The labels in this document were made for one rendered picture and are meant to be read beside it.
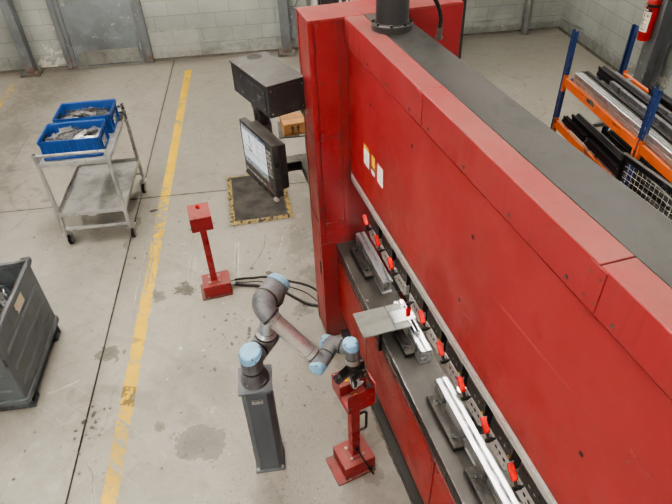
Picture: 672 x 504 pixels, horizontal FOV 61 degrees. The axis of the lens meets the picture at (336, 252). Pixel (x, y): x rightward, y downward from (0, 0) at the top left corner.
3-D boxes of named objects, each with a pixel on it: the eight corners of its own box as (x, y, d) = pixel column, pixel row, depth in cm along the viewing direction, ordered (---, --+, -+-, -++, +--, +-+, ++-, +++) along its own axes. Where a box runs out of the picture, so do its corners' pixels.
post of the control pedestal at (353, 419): (348, 449, 339) (346, 393, 305) (356, 445, 341) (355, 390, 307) (352, 456, 336) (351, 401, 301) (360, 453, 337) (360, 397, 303)
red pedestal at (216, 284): (200, 285, 475) (179, 203, 423) (229, 279, 480) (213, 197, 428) (202, 301, 460) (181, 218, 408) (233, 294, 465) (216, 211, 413)
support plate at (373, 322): (352, 315, 305) (352, 313, 304) (398, 304, 310) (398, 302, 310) (363, 338, 291) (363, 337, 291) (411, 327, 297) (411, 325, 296)
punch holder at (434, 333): (424, 332, 269) (427, 307, 258) (441, 328, 270) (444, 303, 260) (438, 355, 258) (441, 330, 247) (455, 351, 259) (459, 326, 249)
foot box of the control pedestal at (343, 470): (324, 459, 348) (324, 448, 341) (361, 442, 356) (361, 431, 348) (338, 486, 334) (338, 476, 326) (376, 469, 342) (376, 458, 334)
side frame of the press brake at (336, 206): (318, 315, 444) (294, 7, 298) (419, 291, 461) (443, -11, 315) (327, 337, 425) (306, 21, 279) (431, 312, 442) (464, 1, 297)
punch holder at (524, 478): (512, 485, 209) (520, 461, 198) (533, 478, 211) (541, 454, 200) (534, 524, 198) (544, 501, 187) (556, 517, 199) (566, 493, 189)
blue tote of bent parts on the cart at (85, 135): (54, 141, 505) (46, 123, 494) (111, 136, 509) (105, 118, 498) (43, 162, 478) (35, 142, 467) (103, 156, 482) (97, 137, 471)
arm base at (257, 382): (240, 392, 294) (237, 380, 288) (240, 369, 306) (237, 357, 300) (269, 388, 295) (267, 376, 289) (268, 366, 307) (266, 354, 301)
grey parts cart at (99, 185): (85, 193, 591) (54, 108, 531) (149, 187, 597) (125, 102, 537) (65, 247, 522) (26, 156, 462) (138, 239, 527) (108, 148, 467)
